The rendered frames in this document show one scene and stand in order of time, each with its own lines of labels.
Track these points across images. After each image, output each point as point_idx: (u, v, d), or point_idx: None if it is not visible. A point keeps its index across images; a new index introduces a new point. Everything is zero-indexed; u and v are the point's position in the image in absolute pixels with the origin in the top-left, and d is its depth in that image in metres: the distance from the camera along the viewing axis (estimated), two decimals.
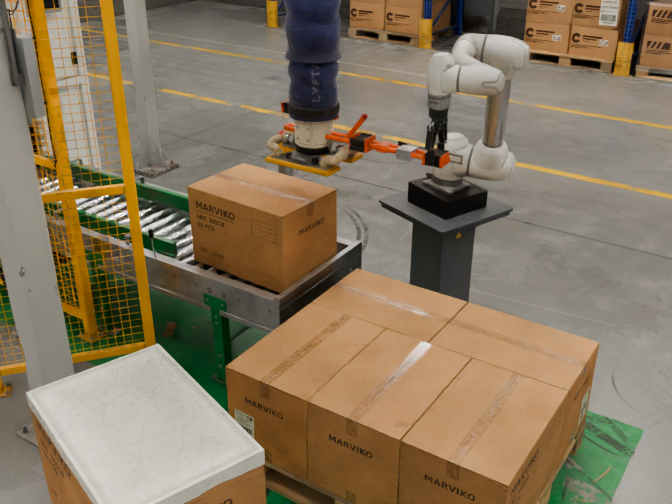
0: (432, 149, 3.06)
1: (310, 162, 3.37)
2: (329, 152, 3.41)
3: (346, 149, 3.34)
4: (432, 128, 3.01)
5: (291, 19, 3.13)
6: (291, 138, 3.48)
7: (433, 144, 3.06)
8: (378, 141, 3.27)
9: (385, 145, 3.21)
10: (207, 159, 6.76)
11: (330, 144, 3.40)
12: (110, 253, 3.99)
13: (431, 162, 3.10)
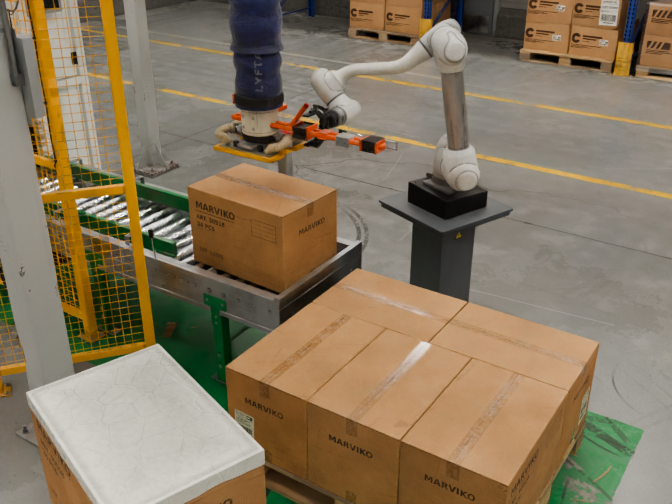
0: None
1: (256, 150, 3.51)
2: (274, 140, 3.55)
3: (290, 137, 3.48)
4: None
5: (233, 12, 3.28)
6: (239, 127, 3.62)
7: (315, 139, 3.53)
8: (319, 129, 3.42)
9: (325, 133, 3.35)
10: (207, 159, 6.76)
11: (275, 132, 3.54)
12: (110, 253, 3.99)
13: (306, 145, 3.47)
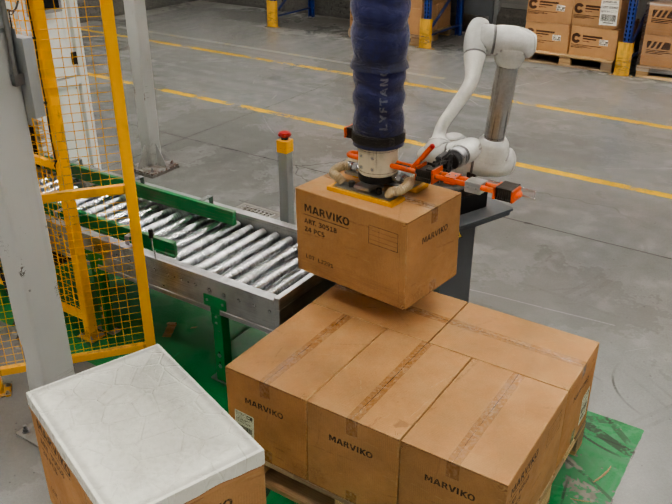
0: None
1: (374, 192, 3.25)
2: (393, 181, 3.28)
3: (412, 179, 3.20)
4: None
5: (358, 28, 2.98)
6: (354, 166, 3.36)
7: None
8: (445, 172, 3.13)
9: (453, 177, 3.07)
10: (207, 159, 6.76)
11: (395, 173, 3.26)
12: (110, 253, 3.99)
13: None
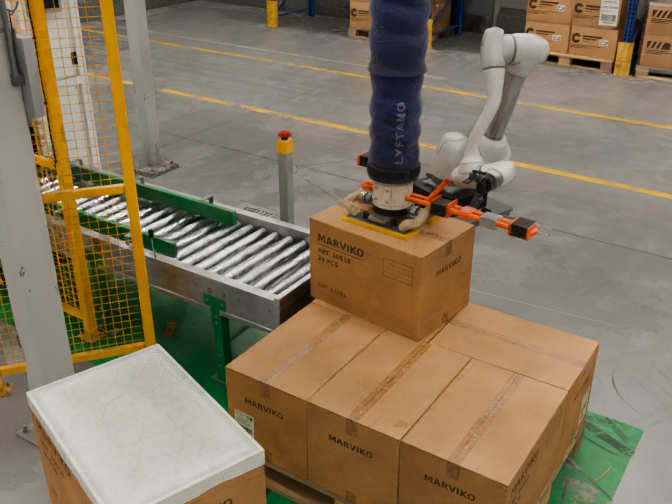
0: None
1: (388, 224, 3.26)
2: (408, 213, 3.29)
3: (426, 212, 3.22)
4: None
5: (377, 30, 2.94)
6: (368, 196, 3.38)
7: (471, 204, 3.36)
8: (460, 206, 3.15)
9: (468, 212, 3.09)
10: (207, 159, 6.76)
11: (409, 205, 3.28)
12: (110, 253, 3.99)
13: None
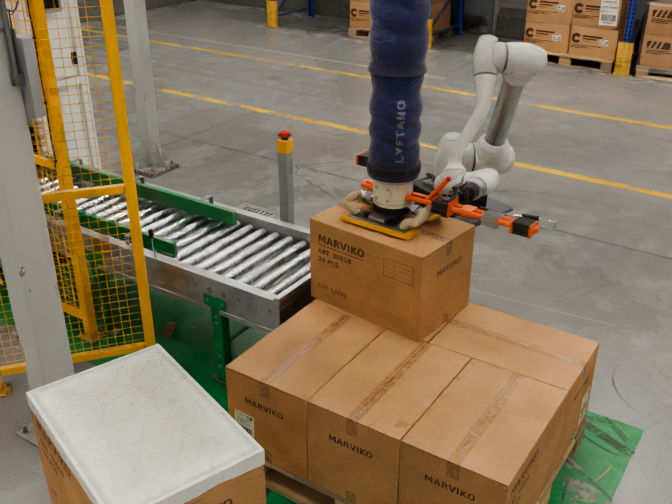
0: None
1: (389, 223, 3.25)
2: (408, 212, 3.28)
3: (427, 211, 3.21)
4: None
5: (377, 30, 2.93)
6: (368, 195, 3.36)
7: None
8: (461, 204, 3.14)
9: (469, 210, 3.07)
10: (207, 159, 6.76)
11: (409, 204, 3.27)
12: (110, 253, 3.99)
13: (444, 215, 3.16)
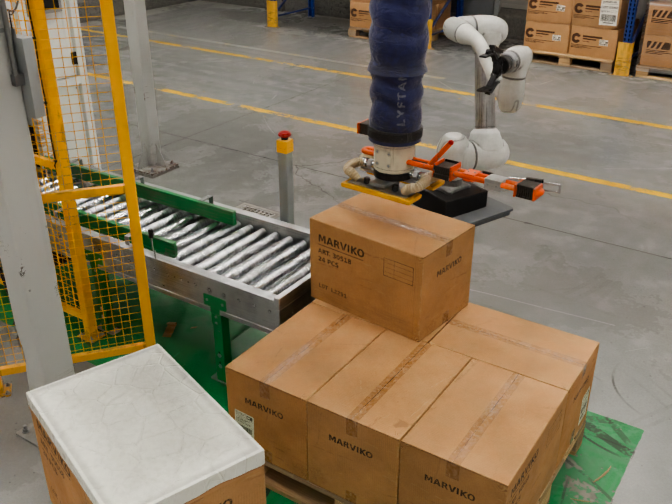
0: None
1: (390, 189, 3.18)
2: (410, 178, 3.21)
3: (429, 176, 3.13)
4: None
5: (377, 30, 2.93)
6: (369, 162, 3.29)
7: (487, 85, 3.17)
8: (464, 169, 3.06)
9: (472, 174, 3.00)
10: (207, 159, 6.76)
11: (411, 170, 3.20)
12: (110, 253, 3.99)
13: (479, 90, 3.12)
